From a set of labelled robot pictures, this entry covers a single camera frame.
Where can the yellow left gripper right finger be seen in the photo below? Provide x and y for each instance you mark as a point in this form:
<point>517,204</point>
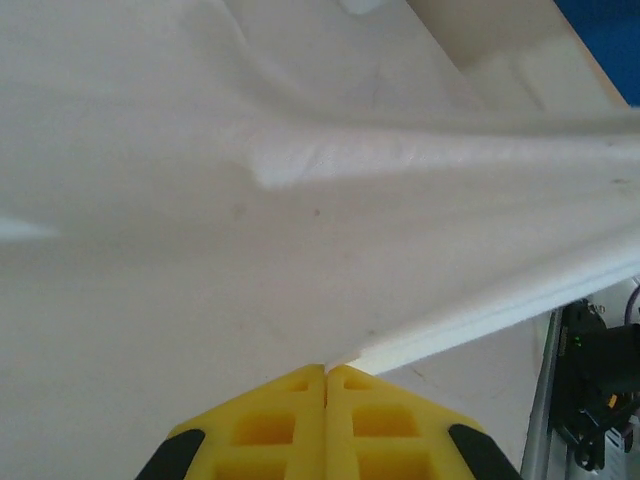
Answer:
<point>390,430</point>

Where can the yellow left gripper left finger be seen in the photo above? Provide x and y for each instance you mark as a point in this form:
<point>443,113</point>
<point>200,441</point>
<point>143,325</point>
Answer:
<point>270,430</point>

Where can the white t-shirt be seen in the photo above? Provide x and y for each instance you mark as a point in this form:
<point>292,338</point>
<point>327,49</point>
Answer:
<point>250,175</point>

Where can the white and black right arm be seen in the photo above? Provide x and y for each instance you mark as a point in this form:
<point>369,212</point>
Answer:
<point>595,390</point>

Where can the aluminium rail frame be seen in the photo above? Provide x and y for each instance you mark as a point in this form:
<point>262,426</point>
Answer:
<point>542,400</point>

